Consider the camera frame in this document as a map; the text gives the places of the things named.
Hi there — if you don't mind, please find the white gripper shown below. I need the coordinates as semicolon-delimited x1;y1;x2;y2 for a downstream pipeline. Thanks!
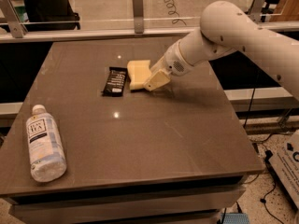
144;41;193;91

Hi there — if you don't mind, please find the yellow sponge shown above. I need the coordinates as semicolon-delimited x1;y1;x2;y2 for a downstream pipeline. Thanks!
127;60;151;91

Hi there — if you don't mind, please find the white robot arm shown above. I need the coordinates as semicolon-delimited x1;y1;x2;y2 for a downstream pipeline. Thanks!
143;1;299;99

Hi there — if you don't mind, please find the black rxbar chocolate bar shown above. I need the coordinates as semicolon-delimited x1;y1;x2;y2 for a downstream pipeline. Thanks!
102;67;128;97

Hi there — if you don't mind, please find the grey table drawer front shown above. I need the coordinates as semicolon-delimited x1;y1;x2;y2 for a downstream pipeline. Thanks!
9;185;245;224

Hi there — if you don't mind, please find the clear tea bottle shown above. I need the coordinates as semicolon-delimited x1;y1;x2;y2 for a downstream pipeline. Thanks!
26;105;66;183

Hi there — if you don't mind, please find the glass barrier panel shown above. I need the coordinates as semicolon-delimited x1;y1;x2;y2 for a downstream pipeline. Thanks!
0;0;299;33

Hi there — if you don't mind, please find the black coiled cable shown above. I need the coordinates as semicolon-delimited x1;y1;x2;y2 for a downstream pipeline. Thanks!
156;0;187;27

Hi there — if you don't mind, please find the middle metal bracket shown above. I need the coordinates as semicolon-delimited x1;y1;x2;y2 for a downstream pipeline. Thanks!
132;0;144;34

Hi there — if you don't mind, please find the metal bracket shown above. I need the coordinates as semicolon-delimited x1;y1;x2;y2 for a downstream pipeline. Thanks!
248;0;265;23
0;0;27;38
132;0;144;34

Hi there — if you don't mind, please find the right metal bracket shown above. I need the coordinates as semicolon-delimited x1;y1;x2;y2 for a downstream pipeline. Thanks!
248;0;265;23

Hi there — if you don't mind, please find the left metal bracket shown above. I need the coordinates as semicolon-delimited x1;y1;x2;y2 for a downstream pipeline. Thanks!
0;0;27;38

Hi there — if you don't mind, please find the black floor cable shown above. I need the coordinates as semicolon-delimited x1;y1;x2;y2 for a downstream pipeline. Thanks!
242;68;286;224

